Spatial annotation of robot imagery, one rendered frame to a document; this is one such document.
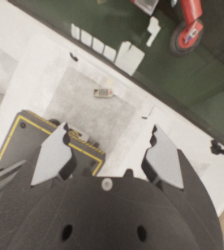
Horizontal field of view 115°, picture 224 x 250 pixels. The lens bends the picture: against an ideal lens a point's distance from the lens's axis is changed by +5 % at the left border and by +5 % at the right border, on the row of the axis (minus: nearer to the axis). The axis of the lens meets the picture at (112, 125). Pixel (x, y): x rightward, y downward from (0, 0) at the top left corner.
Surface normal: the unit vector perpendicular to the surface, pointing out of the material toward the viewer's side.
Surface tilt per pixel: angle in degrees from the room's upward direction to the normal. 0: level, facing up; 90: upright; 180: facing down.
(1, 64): 0
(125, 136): 0
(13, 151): 0
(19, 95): 10
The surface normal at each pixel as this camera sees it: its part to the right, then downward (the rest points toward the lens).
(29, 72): -0.12, 0.02
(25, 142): 0.06, 0.13
